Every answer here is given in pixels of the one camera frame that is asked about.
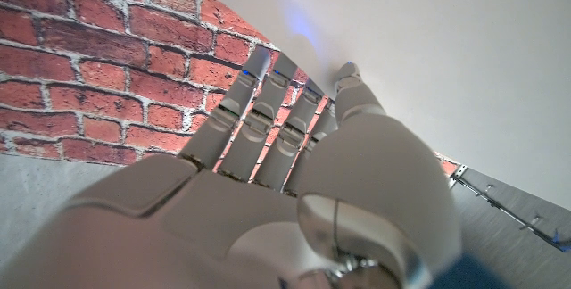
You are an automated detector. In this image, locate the white paper sheet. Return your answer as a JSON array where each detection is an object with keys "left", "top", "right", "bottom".
[{"left": 171, "top": 0, "right": 571, "bottom": 212}]

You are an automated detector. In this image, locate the printed brick wall backdrop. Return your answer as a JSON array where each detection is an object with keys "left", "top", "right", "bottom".
[{"left": 0, "top": 0, "right": 460, "bottom": 178}]

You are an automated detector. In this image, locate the grey metal rail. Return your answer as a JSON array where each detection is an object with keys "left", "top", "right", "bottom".
[{"left": 448, "top": 163, "right": 571, "bottom": 253}]

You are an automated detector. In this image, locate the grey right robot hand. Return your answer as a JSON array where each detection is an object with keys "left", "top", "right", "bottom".
[{"left": 0, "top": 45, "right": 463, "bottom": 289}]

